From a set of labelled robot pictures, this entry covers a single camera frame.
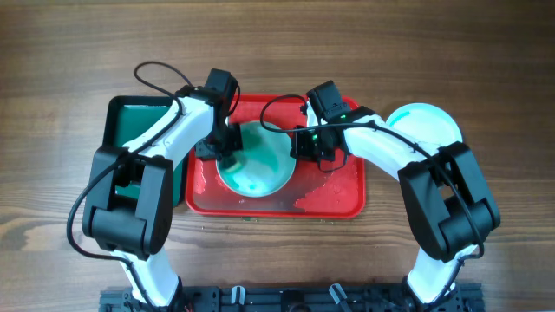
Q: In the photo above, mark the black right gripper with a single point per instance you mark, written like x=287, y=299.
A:
x=303, y=150

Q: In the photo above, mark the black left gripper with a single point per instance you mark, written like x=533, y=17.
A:
x=205, y=152

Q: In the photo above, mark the green yellow sponge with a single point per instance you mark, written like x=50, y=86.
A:
x=232, y=163

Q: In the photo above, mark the white plate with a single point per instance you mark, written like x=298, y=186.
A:
x=426, y=122
x=269, y=165

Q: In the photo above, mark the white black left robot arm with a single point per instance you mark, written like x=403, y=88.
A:
x=128, y=203

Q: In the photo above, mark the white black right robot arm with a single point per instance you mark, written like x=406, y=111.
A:
x=450, y=207

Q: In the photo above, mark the red plastic tray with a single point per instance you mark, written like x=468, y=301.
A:
x=326, y=190

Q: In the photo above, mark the black water tray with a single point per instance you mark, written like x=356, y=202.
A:
x=127, y=118

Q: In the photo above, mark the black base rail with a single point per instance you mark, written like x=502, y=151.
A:
x=372, y=297

